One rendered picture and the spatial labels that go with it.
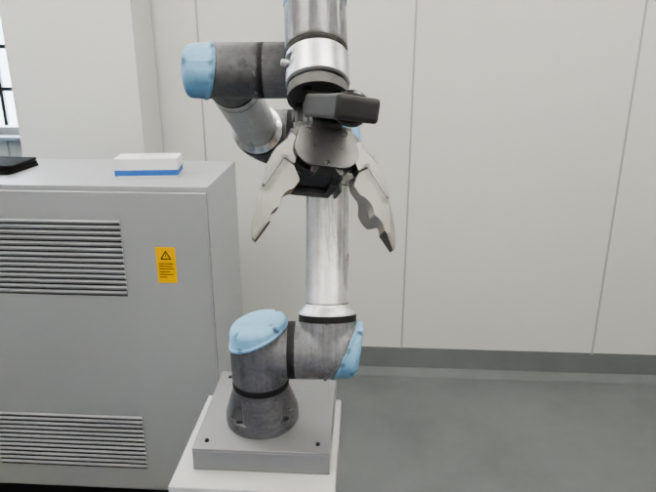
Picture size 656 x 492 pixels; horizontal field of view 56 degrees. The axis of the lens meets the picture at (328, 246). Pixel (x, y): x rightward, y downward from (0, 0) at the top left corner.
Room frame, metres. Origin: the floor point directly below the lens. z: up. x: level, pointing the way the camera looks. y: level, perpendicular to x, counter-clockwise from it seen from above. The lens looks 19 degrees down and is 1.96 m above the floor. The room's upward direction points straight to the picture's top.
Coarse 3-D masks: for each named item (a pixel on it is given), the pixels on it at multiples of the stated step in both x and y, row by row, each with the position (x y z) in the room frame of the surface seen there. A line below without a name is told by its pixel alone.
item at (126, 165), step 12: (120, 156) 2.38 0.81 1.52; (132, 156) 2.38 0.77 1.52; (144, 156) 2.38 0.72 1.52; (156, 156) 2.38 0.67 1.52; (168, 156) 2.38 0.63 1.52; (180, 156) 2.43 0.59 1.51; (120, 168) 2.33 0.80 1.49; (132, 168) 2.33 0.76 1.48; (144, 168) 2.34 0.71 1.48; (156, 168) 2.34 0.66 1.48; (168, 168) 2.34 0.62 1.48; (180, 168) 2.40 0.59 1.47
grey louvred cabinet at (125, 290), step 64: (0, 192) 2.21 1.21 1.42; (64, 192) 2.20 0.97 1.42; (128, 192) 2.18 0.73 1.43; (192, 192) 2.18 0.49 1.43; (0, 256) 2.21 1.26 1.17; (64, 256) 2.19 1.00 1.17; (128, 256) 2.18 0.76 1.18; (192, 256) 2.17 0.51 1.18; (0, 320) 2.22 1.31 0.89; (64, 320) 2.20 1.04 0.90; (128, 320) 2.18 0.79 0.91; (192, 320) 2.17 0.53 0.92; (0, 384) 2.22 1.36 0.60; (64, 384) 2.20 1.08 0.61; (128, 384) 2.19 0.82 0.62; (192, 384) 2.17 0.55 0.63; (0, 448) 2.21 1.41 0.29; (64, 448) 2.21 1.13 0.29; (128, 448) 2.18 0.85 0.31
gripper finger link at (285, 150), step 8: (288, 136) 0.65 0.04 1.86; (280, 144) 0.64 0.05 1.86; (288, 144) 0.65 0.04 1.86; (272, 152) 0.63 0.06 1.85; (280, 152) 0.64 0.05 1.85; (288, 152) 0.64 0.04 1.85; (272, 160) 0.63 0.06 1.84; (280, 160) 0.63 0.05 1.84; (288, 160) 0.63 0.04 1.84; (296, 160) 0.65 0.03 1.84; (272, 168) 0.62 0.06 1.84; (264, 176) 0.62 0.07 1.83; (264, 184) 0.61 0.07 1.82
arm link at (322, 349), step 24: (288, 120) 1.19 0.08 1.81; (312, 216) 1.15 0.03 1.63; (336, 216) 1.15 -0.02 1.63; (312, 240) 1.14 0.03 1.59; (336, 240) 1.13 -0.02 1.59; (312, 264) 1.12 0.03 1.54; (336, 264) 1.12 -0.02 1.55; (312, 288) 1.11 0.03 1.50; (336, 288) 1.10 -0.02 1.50; (312, 312) 1.08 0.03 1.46; (336, 312) 1.08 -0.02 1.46; (312, 336) 1.06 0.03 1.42; (336, 336) 1.06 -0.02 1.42; (360, 336) 1.07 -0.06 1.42; (312, 360) 1.04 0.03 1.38; (336, 360) 1.04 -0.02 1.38
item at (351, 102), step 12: (312, 96) 0.67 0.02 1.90; (324, 96) 0.63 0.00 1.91; (336, 96) 0.60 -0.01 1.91; (348, 96) 0.60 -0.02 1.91; (360, 96) 0.61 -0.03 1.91; (312, 108) 0.66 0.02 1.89; (324, 108) 0.63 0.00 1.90; (336, 108) 0.60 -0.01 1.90; (348, 108) 0.60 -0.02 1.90; (360, 108) 0.60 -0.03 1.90; (372, 108) 0.60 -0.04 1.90; (348, 120) 0.60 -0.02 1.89; (360, 120) 0.60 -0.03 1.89; (372, 120) 0.60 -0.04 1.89
